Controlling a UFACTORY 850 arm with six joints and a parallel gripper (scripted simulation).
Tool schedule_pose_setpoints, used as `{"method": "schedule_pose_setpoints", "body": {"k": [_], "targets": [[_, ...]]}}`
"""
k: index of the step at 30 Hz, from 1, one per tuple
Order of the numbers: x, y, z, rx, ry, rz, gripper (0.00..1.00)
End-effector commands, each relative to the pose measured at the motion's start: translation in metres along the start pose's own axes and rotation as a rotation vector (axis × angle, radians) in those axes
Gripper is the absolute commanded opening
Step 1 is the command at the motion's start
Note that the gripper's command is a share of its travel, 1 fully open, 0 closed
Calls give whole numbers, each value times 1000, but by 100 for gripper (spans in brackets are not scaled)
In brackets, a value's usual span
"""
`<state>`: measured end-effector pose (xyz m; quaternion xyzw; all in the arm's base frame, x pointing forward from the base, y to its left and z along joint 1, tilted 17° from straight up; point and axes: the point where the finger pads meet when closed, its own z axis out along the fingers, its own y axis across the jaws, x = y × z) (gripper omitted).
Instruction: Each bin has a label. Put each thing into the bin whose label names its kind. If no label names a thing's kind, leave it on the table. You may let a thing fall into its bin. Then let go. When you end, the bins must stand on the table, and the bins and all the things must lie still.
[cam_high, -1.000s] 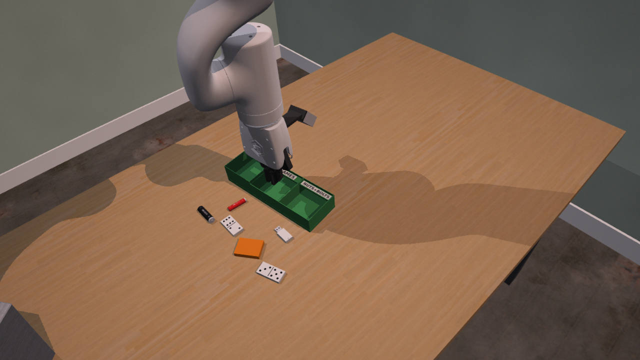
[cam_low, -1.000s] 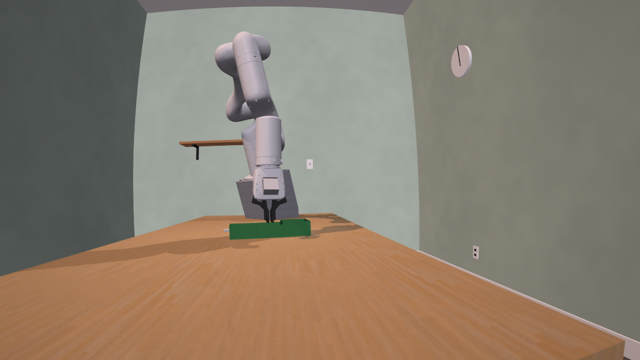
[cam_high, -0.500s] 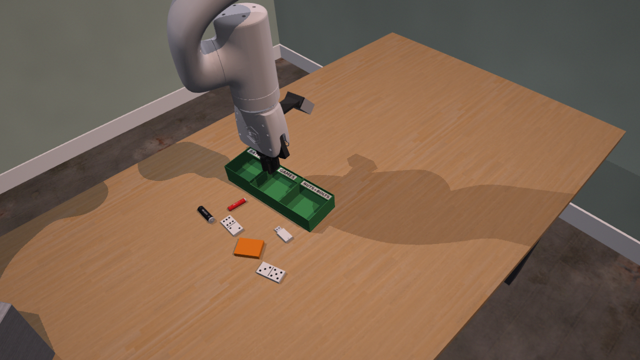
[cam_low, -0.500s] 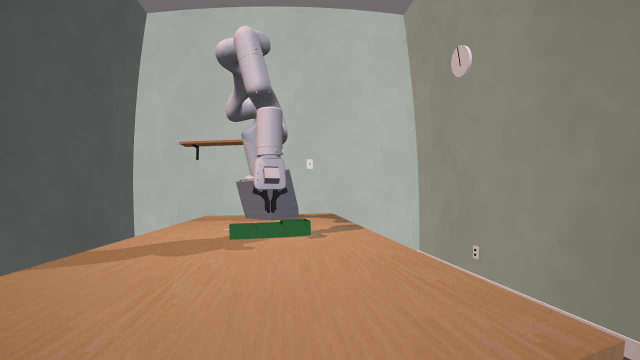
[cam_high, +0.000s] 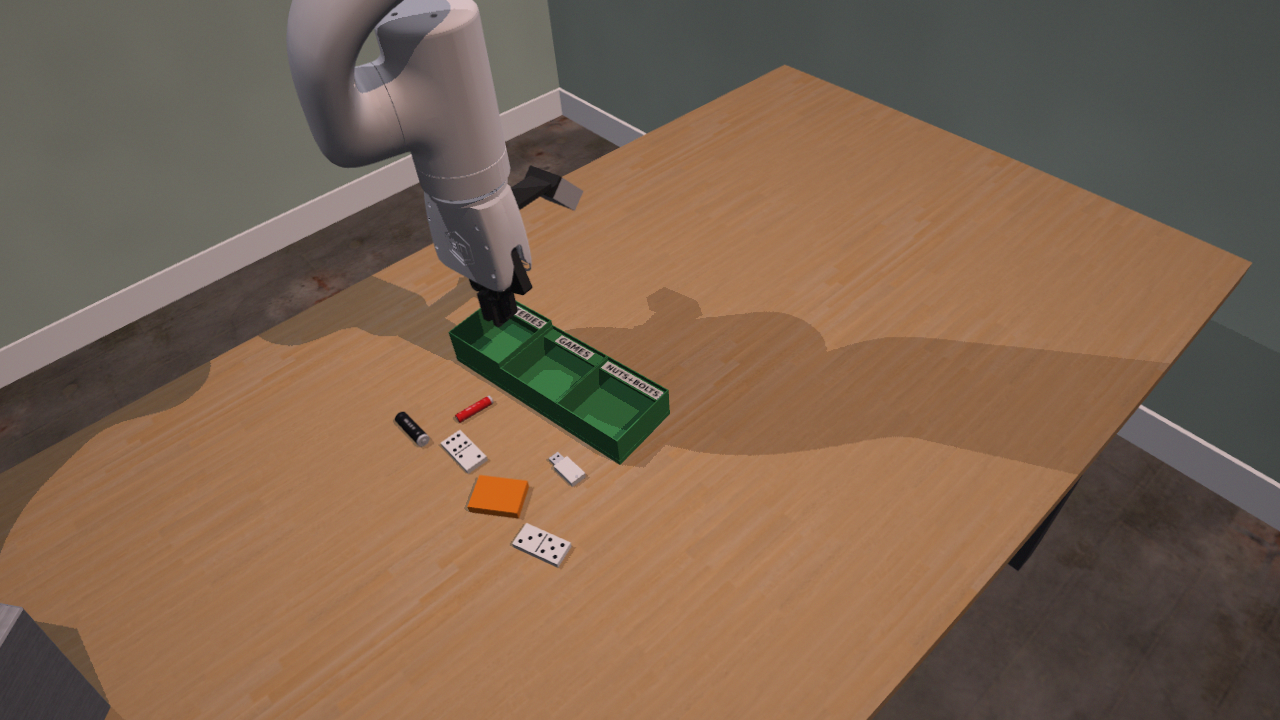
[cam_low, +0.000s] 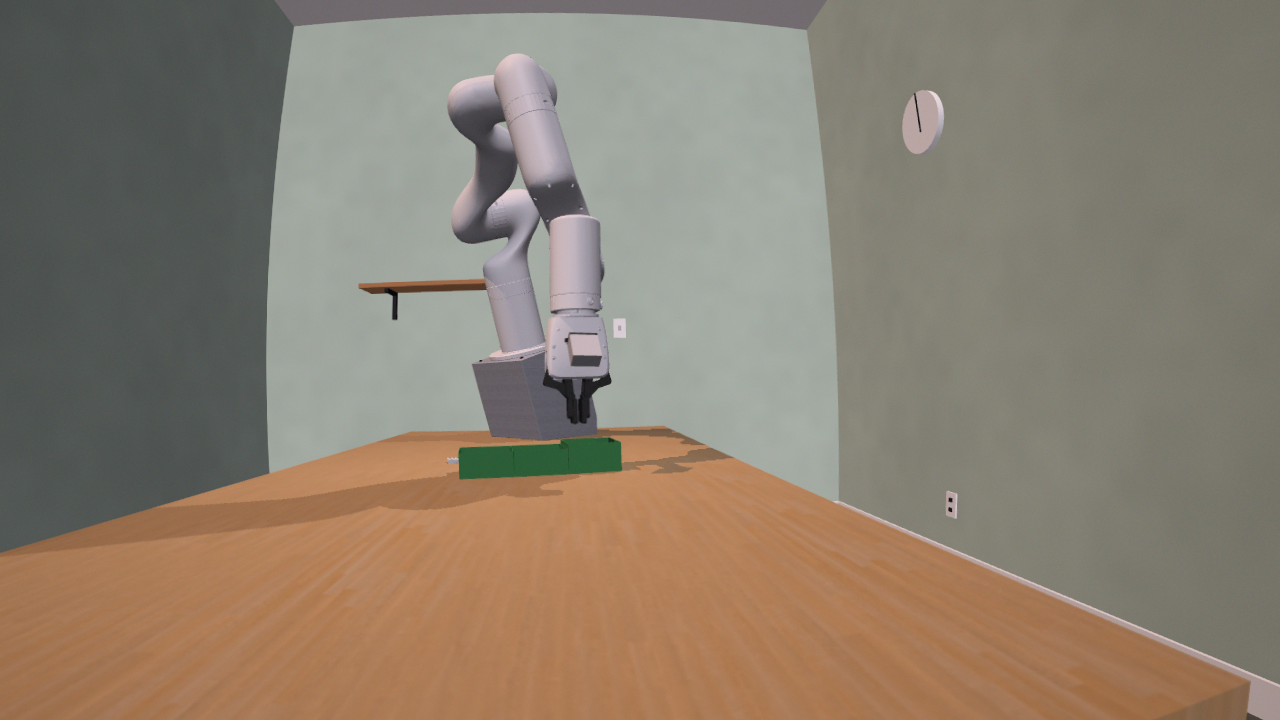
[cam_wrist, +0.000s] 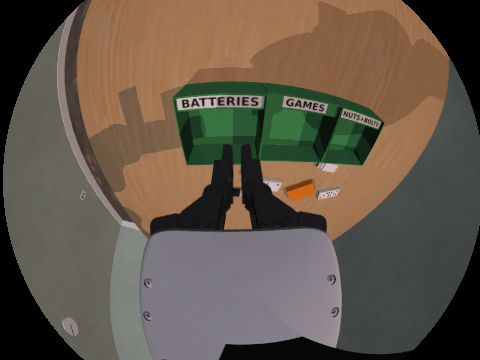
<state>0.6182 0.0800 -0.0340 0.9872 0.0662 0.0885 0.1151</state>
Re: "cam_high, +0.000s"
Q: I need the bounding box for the black aa battery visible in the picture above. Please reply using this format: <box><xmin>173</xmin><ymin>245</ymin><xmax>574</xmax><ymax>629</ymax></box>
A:
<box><xmin>396</xmin><ymin>413</ymin><xmax>430</xmax><ymax>447</ymax></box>

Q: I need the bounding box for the green three-compartment tray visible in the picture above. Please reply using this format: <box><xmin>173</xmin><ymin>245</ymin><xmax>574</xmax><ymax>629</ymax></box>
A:
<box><xmin>448</xmin><ymin>301</ymin><xmax>669</xmax><ymax>465</ymax></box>

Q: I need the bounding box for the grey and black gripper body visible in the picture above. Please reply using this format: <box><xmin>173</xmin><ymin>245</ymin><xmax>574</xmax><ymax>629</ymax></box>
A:
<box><xmin>424</xmin><ymin>178</ymin><xmax>532</xmax><ymax>292</ymax></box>

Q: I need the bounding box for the orange flat block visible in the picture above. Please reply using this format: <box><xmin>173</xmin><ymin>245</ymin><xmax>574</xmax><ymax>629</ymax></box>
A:
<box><xmin>468</xmin><ymin>475</ymin><xmax>529</xmax><ymax>518</ymax></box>

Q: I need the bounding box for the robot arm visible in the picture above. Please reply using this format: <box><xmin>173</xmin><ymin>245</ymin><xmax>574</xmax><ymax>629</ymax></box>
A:
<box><xmin>285</xmin><ymin>0</ymin><xmax>582</xmax><ymax>211</ymax></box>

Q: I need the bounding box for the white usb stick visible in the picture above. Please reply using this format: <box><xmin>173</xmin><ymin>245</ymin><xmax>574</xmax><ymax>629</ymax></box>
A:
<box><xmin>549</xmin><ymin>452</ymin><xmax>586</xmax><ymax>487</ymax></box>

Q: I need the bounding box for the red battery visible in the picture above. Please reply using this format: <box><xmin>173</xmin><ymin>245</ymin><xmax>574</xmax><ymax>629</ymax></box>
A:
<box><xmin>454</xmin><ymin>395</ymin><xmax>494</xmax><ymax>423</ymax></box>

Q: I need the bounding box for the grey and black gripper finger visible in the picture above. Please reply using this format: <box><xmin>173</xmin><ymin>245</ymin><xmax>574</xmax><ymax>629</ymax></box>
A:
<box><xmin>486</xmin><ymin>247</ymin><xmax>532</xmax><ymax>327</ymax></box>
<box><xmin>468</xmin><ymin>279</ymin><xmax>492</xmax><ymax>322</ymax></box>

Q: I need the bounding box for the white domino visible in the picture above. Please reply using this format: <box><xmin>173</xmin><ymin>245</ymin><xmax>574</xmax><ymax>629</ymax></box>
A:
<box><xmin>512</xmin><ymin>523</ymin><xmax>572</xmax><ymax>568</ymax></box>
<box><xmin>442</xmin><ymin>430</ymin><xmax>488</xmax><ymax>473</ymax></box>

